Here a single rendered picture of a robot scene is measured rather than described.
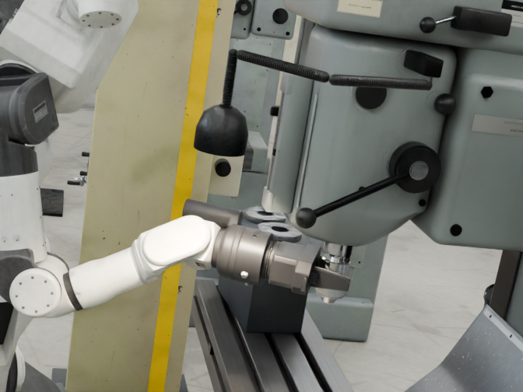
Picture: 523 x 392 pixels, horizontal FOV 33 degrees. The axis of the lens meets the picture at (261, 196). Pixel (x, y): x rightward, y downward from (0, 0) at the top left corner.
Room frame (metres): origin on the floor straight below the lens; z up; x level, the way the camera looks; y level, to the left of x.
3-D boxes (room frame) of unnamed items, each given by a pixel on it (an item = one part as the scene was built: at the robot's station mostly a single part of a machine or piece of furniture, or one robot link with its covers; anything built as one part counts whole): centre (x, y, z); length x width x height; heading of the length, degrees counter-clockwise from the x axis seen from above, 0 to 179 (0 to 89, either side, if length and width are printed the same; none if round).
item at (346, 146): (1.34, -0.14, 1.47); 0.21 x 0.19 x 0.32; 14
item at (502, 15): (1.22, -0.23, 1.66); 0.12 x 0.04 x 0.04; 104
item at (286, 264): (1.35, -0.04, 1.24); 0.13 x 0.12 x 0.10; 170
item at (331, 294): (1.34, -0.13, 1.23); 0.05 x 0.05 x 0.05
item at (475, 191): (1.38, -0.32, 1.47); 0.24 x 0.19 x 0.26; 14
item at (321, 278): (1.31, -0.13, 1.24); 0.06 x 0.02 x 0.03; 80
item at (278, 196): (1.31, -0.03, 1.45); 0.04 x 0.04 x 0.21; 14
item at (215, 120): (1.19, 0.07, 1.48); 0.07 x 0.07 x 0.06
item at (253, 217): (1.75, -0.03, 1.09); 0.22 x 0.12 x 0.20; 20
